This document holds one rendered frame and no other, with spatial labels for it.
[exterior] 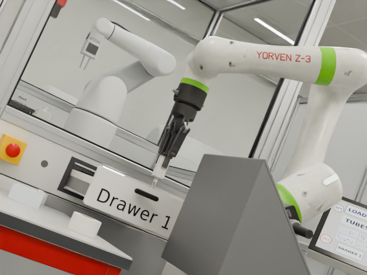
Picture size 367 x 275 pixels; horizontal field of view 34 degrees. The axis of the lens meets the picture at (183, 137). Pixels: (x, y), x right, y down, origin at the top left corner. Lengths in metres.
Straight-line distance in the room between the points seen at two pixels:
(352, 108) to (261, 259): 2.60
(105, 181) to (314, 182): 0.56
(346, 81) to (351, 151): 1.96
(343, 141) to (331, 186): 2.23
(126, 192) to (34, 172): 0.34
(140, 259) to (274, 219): 0.71
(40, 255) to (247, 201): 0.47
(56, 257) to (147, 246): 0.76
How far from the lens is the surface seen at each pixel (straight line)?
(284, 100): 2.21
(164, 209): 1.69
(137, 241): 1.99
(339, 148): 3.84
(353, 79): 1.81
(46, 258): 1.28
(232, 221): 1.40
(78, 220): 1.39
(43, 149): 1.85
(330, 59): 1.77
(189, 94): 1.78
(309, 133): 1.86
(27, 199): 1.59
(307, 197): 1.59
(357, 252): 2.15
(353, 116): 3.88
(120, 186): 1.63
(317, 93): 1.93
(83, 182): 1.72
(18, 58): 1.83
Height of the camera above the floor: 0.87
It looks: 8 degrees up
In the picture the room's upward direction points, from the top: 23 degrees clockwise
